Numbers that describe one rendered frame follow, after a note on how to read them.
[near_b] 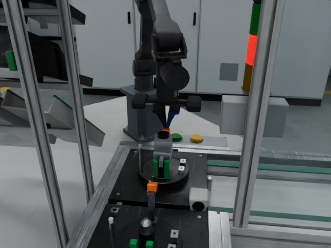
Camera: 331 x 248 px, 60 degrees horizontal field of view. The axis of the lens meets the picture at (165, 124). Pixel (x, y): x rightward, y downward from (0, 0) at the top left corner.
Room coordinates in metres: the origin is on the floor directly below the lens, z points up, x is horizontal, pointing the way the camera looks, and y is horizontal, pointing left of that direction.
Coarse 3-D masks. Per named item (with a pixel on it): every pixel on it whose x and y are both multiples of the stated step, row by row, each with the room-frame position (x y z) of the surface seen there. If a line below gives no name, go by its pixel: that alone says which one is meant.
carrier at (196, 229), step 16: (128, 208) 0.51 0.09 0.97; (144, 208) 0.51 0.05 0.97; (160, 208) 0.51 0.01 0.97; (112, 224) 0.37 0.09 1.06; (128, 224) 0.45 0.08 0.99; (144, 224) 0.39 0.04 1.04; (160, 224) 0.45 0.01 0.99; (176, 224) 0.46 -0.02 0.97; (192, 224) 0.46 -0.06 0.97; (96, 240) 0.42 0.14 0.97; (112, 240) 0.37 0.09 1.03; (128, 240) 0.40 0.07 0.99; (144, 240) 0.38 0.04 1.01; (160, 240) 0.40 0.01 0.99; (176, 240) 0.40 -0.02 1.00; (192, 240) 0.42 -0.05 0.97; (208, 240) 0.42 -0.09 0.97
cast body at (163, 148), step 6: (162, 132) 0.65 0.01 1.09; (156, 138) 0.64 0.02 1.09; (162, 138) 0.64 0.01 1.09; (168, 138) 0.64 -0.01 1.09; (156, 144) 0.63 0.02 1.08; (162, 144) 0.63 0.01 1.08; (168, 144) 0.62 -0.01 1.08; (156, 150) 0.63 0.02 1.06; (162, 150) 0.63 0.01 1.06; (168, 150) 0.62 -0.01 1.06; (156, 156) 0.62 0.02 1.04; (162, 156) 0.62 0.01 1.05; (168, 156) 0.62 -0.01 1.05; (162, 162) 0.60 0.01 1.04
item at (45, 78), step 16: (0, 32) 0.53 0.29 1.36; (0, 48) 0.52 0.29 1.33; (32, 48) 0.56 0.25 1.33; (48, 48) 0.60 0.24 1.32; (0, 64) 0.51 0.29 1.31; (48, 64) 0.59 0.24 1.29; (64, 64) 0.64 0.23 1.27; (48, 80) 0.69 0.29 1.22; (64, 80) 0.63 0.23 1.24; (80, 80) 0.70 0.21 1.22
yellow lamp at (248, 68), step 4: (248, 64) 0.51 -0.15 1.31; (248, 68) 0.50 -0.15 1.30; (252, 68) 0.50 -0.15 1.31; (244, 72) 0.51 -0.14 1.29; (248, 72) 0.50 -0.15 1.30; (244, 76) 0.51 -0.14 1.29; (248, 76) 0.50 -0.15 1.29; (244, 80) 0.51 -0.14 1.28; (248, 80) 0.50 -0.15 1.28; (244, 84) 0.51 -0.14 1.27; (248, 84) 0.50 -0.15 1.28; (244, 88) 0.51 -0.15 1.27; (248, 88) 0.50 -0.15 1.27; (248, 92) 0.50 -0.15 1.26
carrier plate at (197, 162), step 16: (128, 160) 0.71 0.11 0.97; (192, 160) 0.71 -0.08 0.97; (128, 176) 0.64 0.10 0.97; (192, 176) 0.64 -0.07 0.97; (112, 192) 0.57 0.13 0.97; (128, 192) 0.57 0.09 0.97; (144, 192) 0.57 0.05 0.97; (160, 192) 0.57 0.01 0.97; (176, 192) 0.57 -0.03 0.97; (176, 208) 0.53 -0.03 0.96
